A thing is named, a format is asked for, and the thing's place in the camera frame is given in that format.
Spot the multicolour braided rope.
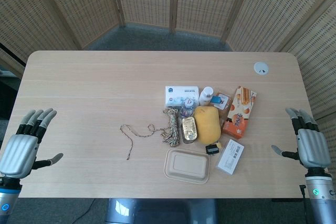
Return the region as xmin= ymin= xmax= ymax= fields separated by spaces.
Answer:
xmin=120 ymin=107 xmax=182 ymax=161

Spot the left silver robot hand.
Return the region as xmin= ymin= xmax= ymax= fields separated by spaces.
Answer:
xmin=0 ymin=108 xmax=64 ymax=180

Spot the beige pulp food container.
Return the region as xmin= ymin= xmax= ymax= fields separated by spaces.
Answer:
xmin=164 ymin=147 xmax=211 ymax=185

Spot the black cable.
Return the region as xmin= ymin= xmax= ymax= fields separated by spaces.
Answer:
xmin=300 ymin=185 xmax=308 ymax=205

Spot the white barcode box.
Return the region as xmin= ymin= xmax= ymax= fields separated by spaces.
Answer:
xmin=216 ymin=138 xmax=245 ymax=175

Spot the white tissue pack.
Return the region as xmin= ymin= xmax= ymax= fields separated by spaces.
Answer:
xmin=164 ymin=86 xmax=200 ymax=109

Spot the gold tin can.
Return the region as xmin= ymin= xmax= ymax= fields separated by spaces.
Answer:
xmin=181 ymin=115 xmax=200 ymax=145

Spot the brown snack packet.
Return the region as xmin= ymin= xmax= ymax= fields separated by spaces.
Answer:
xmin=213 ymin=90 xmax=234 ymax=130

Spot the white table cable grommet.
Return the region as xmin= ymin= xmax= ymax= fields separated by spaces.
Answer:
xmin=253 ymin=61 xmax=270 ymax=76

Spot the orange biscuit box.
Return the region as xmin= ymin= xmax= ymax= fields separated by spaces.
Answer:
xmin=222 ymin=86 xmax=257 ymax=140

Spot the yellow squash toy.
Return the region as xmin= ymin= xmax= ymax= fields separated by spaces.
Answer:
xmin=193 ymin=105 xmax=222 ymax=145

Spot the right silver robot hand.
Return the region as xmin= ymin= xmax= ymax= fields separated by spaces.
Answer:
xmin=271 ymin=107 xmax=332 ymax=169

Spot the clear small water bottle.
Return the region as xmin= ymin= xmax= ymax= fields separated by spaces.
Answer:
xmin=180 ymin=98 xmax=196 ymax=119

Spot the white pill bottle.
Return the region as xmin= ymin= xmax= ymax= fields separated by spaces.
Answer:
xmin=198 ymin=86 xmax=214 ymax=106

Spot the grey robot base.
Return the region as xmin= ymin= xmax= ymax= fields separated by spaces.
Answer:
xmin=104 ymin=198 xmax=218 ymax=224

